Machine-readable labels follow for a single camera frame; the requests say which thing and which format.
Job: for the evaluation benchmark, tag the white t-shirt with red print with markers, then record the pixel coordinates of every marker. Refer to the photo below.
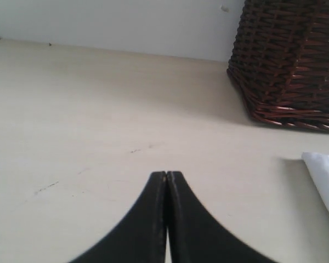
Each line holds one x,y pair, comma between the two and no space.
318,167

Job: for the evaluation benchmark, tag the dark brown wicker basket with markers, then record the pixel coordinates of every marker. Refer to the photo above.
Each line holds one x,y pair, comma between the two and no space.
280,63

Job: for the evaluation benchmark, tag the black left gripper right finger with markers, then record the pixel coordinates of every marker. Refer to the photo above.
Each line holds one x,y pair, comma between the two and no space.
195,235

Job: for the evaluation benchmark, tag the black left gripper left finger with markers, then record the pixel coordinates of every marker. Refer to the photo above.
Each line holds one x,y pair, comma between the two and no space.
141,235

